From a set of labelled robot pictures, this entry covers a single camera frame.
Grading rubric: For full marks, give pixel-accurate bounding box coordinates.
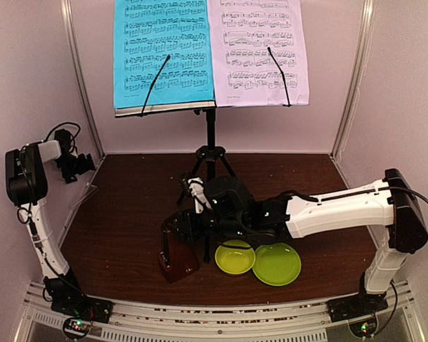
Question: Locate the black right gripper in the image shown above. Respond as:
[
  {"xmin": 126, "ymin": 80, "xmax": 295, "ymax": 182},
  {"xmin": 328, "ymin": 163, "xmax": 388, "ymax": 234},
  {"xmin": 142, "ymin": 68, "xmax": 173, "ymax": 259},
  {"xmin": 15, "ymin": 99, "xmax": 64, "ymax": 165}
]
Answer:
[{"xmin": 164, "ymin": 207, "xmax": 247, "ymax": 244}]

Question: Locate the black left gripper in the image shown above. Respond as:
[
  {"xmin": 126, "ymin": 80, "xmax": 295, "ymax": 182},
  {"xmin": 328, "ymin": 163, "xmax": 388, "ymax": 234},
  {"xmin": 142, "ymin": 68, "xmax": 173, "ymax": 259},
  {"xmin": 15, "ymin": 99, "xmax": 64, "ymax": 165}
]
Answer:
[{"xmin": 56, "ymin": 153, "xmax": 95, "ymax": 183}]

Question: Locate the clear plastic metronome cover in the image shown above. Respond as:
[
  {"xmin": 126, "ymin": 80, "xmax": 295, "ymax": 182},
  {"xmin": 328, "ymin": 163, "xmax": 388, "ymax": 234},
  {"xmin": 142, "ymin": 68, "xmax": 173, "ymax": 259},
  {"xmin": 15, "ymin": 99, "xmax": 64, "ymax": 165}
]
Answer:
[{"xmin": 69, "ymin": 182, "xmax": 98, "ymax": 209}]

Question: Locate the brown wooden metronome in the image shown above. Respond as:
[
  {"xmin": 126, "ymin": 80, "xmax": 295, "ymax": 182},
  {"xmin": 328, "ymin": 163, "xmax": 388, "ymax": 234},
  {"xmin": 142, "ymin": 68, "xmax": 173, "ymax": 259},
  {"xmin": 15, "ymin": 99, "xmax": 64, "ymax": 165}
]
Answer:
[{"xmin": 158, "ymin": 229, "xmax": 200, "ymax": 284}]

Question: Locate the black perforated music stand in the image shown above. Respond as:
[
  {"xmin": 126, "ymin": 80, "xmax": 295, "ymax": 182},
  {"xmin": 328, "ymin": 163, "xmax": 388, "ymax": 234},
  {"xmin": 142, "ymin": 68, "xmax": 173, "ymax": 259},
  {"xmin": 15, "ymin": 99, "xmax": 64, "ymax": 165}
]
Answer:
[{"xmin": 113, "ymin": 0, "xmax": 293, "ymax": 264}]

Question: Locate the blue sheet music paper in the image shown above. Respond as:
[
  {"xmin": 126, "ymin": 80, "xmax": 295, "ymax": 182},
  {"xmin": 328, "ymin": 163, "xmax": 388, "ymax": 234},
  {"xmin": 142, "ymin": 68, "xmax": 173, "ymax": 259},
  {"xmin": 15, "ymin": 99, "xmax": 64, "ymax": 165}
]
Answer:
[{"xmin": 113, "ymin": 0, "xmax": 215, "ymax": 109}]

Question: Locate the lavender paper sheet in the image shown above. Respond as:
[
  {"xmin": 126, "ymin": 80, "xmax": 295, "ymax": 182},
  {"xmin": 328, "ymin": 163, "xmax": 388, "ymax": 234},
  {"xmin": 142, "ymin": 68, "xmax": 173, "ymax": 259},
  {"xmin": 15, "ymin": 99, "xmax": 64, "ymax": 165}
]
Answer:
[{"xmin": 207, "ymin": 0, "xmax": 310, "ymax": 107}]

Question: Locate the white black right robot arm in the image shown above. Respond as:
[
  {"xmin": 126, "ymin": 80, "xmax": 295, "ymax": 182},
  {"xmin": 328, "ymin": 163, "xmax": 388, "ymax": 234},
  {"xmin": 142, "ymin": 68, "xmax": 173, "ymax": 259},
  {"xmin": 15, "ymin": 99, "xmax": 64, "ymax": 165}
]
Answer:
[{"xmin": 158, "ymin": 169, "xmax": 428, "ymax": 315}]

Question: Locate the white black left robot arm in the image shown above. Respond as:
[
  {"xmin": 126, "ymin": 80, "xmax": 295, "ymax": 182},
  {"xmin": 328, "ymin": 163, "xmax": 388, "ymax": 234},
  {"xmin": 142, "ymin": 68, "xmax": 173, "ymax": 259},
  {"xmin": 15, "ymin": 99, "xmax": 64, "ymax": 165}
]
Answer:
[{"xmin": 5, "ymin": 121, "xmax": 96, "ymax": 317}]

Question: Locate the lime green bowl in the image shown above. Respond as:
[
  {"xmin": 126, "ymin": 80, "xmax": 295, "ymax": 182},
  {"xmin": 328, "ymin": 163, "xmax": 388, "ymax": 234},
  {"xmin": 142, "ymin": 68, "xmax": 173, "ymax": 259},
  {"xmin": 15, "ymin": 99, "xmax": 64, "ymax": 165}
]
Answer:
[{"xmin": 215, "ymin": 240, "xmax": 256, "ymax": 276}]

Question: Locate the lime green plate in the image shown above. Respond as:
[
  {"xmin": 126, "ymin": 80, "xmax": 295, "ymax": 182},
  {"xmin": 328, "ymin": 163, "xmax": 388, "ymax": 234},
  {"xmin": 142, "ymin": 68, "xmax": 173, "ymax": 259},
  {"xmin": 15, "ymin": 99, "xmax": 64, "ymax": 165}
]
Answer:
[{"xmin": 253, "ymin": 243, "xmax": 302, "ymax": 287}]

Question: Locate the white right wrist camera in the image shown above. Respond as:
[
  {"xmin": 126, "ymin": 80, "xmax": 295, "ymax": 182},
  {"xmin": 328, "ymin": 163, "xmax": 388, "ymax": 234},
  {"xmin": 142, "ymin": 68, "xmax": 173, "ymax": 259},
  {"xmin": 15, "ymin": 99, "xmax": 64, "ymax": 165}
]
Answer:
[{"xmin": 179, "ymin": 172, "xmax": 211, "ymax": 214}]

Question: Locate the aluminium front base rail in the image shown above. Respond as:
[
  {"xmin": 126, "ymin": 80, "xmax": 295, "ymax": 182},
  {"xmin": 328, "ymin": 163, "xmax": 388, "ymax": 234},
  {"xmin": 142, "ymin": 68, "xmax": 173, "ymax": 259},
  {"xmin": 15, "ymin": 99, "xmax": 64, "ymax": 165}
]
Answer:
[{"xmin": 11, "ymin": 281, "xmax": 427, "ymax": 341}]

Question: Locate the aluminium left corner post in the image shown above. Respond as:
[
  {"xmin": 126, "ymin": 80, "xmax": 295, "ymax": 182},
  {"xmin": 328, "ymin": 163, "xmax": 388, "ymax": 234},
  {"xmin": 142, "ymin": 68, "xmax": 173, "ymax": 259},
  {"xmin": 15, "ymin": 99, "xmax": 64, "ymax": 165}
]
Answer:
[{"xmin": 60, "ymin": 0, "xmax": 105, "ymax": 160}]

